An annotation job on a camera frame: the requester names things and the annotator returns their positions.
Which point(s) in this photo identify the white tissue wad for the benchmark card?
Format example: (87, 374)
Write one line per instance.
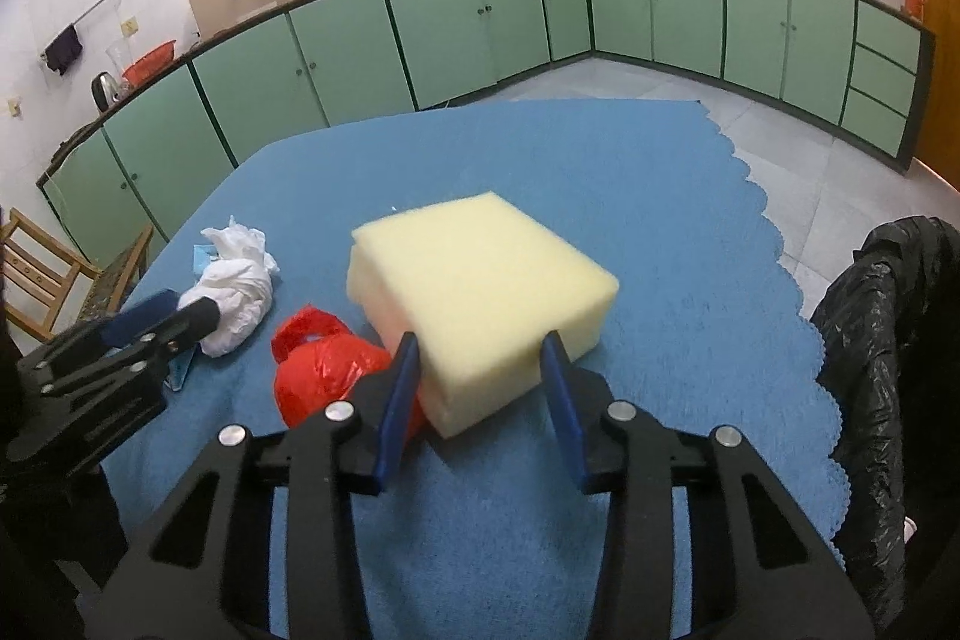
(240, 280)

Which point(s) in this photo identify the dark cloth on rail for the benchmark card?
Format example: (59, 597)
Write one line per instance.
(63, 51)

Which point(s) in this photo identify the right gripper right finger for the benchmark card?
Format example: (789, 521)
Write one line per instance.
(759, 567)

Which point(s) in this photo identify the green lower kitchen cabinets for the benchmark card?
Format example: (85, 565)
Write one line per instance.
(854, 67)

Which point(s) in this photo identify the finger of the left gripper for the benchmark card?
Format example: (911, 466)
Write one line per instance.
(77, 358)
(127, 326)

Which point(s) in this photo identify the wall towel rail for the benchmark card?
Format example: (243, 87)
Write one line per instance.
(73, 25)

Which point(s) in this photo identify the black lined trash bin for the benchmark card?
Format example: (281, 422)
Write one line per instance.
(889, 325)

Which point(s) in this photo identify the red plastic bag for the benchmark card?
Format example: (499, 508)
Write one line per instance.
(319, 361)

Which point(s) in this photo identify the yellow foam sponge block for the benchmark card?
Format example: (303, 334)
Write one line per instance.
(480, 284)

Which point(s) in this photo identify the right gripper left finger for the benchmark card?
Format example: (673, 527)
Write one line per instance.
(200, 567)

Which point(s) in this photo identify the wooden chair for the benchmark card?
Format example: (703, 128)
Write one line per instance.
(48, 284)

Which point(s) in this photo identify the steel electric kettle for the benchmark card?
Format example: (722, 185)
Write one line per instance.
(105, 91)

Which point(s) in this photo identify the brown wooden door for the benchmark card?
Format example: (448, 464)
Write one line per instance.
(939, 139)

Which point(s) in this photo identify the blue felt table mat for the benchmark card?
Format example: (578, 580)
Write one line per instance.
(630, 227)

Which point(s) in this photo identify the red plastic basin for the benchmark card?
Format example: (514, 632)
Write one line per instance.
(152, 63)

